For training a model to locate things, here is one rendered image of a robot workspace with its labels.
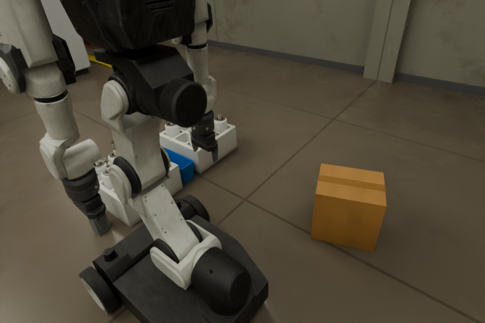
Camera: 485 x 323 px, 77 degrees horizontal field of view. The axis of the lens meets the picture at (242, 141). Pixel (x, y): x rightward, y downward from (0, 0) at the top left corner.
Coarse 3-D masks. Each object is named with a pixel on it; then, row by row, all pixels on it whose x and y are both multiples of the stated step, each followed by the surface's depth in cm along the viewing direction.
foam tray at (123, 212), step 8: (176, 168) 181; (176, 176) 183; (176, 184) 185; (104, 192) 165; (112, 192) 163; (176, 192) 187; (104, 200) 172; (112, 200) 163; (112, 208) 170; (120, 208) 162; (128, 208) 160; (120, 216) 168; (128, 216) 162; (136, 216) 167; (128, 224) 165
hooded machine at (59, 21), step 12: (48, 0) 326; (48, 12) 330; (60, 12) 339; (60, 24) 342; (60, 36) 346; (72, 36) 356; (72, 48) 360; (84, 48) 371; (84, 60) 375; (84, 72) 384
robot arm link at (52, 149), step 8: (48, 136) 73; (72, 136) 74; (40, 144) 75; (48, 144) 73; (56, 144) 73; (64, 144) 74; (40, 152) 76; (48, 152) 73; (56, 152) 73; (64, 152) 75; (48, 160) 74; (56, 160) 74; (48, 168) 79; (56, 168) 75; (64, 168) 77; (56, 176) 77; (64, 176) 78
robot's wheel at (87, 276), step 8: (88, 272) 121; (96, 272) 120; (88, 280) 118; (96, 280) 118; (104, 280) 119; (88, 288) 129; (96, 288) 116; (104, 288) 118; (96, 296) 129; (104, 296) 117; (112, 296) 119; (104, 304) 117; (112, 304) 120
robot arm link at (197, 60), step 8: (200, 24) 93; (200, 32) 93; (184, 40) 91; (192, 40) 93; (200, 40) 94; (192, 48) 95; (200, 48) 95; (192, 56) 96; (200, 56) 96; (208, 56) 99; (192, 64) 98; (200, 64) 98; (200, 72) 100; (208, 72) 103
